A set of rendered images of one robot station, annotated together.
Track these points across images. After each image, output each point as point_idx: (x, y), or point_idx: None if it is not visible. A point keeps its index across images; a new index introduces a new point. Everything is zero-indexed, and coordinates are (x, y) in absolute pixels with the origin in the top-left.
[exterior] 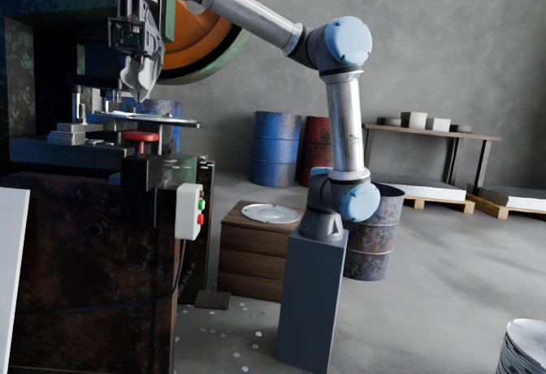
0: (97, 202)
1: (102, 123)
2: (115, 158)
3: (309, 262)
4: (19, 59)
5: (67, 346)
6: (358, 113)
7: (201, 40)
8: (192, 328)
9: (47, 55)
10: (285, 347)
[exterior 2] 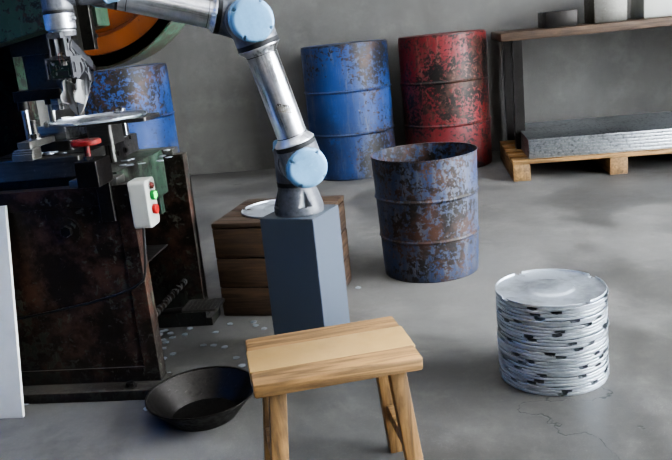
0: (64, 207)
1: (53, 133)
2: (71, 165)
3: (284, 241)
4: None
5: (63, 346)
6: (281, 81)
7: None
8: (192, 345)
9: None
10: None
